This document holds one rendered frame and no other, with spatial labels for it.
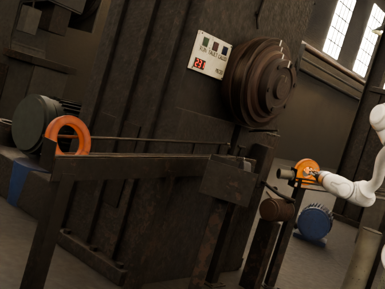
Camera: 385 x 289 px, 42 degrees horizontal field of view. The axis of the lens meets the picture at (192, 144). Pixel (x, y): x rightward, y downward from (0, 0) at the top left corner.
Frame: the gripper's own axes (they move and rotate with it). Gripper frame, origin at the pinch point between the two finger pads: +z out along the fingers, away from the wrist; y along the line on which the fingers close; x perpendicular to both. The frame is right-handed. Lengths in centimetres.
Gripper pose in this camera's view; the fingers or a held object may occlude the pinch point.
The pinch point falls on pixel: (307, 169)
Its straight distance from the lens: 303.9
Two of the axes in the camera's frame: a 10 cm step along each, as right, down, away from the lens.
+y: 9.2, 2.5, 3.0
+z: -2.5, -2.1, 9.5
